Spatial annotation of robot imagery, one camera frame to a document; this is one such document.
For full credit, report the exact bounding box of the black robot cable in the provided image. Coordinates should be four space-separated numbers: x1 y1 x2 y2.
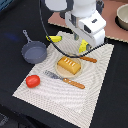
38 0 108 58

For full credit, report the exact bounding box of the yellow toy banana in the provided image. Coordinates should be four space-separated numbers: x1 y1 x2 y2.
46 36 62 43

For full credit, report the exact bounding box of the cream bowl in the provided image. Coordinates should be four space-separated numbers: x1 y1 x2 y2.
117 4 128 30

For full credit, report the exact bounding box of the white woven placemat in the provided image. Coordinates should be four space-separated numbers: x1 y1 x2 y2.
12 30 115 128

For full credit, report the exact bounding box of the yellow toy cheese wedge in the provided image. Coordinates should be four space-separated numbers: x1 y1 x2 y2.
79 39 88 53

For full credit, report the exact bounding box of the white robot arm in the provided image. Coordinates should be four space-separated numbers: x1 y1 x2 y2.
44 0 106 47

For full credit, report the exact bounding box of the small grey frying pan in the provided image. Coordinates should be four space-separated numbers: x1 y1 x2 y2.
21 30 47 64

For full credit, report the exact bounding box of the pink toy stove top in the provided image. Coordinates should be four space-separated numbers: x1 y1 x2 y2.
48 0 128 42

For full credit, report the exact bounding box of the wooden handled toy fork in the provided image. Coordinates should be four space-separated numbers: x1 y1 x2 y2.
44 70 85 89

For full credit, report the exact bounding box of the red toy tomato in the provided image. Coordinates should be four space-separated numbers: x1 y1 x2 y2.
26 75 40 88

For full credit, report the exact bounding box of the orange toy bread loaf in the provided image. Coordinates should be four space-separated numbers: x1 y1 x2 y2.
58 56 81 74

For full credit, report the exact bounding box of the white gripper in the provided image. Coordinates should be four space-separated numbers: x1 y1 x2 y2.
65 11 106 47

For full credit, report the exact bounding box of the wooden handled toy knife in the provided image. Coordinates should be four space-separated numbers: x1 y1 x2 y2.
68 53 98 64

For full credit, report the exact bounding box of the round wooden plate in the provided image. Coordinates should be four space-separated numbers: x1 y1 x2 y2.
55 56 82 78

